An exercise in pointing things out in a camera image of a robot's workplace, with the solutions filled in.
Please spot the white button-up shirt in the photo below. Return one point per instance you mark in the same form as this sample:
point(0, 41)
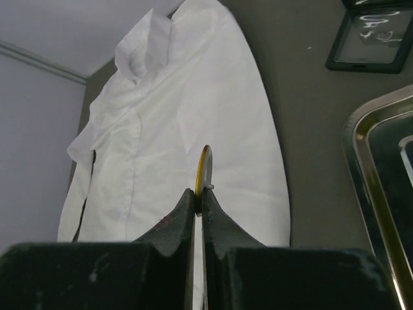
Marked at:
point(181, 83)

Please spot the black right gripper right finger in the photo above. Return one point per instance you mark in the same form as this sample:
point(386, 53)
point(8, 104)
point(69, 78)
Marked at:
point(242, 273)

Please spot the yellow round brooch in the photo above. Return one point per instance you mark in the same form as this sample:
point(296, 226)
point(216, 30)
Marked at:
point(204, 176)

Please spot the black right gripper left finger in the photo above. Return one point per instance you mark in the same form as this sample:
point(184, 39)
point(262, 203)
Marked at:
point(154, 271)

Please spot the small black open box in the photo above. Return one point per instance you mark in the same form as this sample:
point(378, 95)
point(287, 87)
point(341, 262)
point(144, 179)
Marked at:
point(374, 37)

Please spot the silver metal tray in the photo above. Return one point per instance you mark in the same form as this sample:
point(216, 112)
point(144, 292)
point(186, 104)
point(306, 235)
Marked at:
point(377, 140)

